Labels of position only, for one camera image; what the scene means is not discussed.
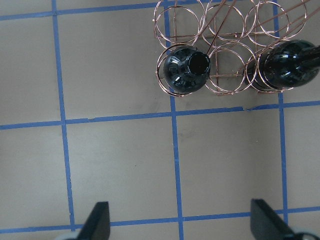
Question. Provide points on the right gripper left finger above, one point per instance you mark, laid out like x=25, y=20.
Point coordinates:
x=97, y=225

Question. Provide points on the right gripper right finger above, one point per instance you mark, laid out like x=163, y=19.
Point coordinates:
x=265, y=224

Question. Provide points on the dark wine bottle left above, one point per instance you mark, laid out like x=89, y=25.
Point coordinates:
x=291, y=64

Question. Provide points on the dark wine bottle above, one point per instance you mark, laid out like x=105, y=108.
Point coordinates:
x=291, y=64
x=186, y=69

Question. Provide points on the dark wine bottle right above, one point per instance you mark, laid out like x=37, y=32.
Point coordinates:
x=186, y=69

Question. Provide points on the copper wire wine basket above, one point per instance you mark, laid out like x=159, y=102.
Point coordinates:
x=234, y=34

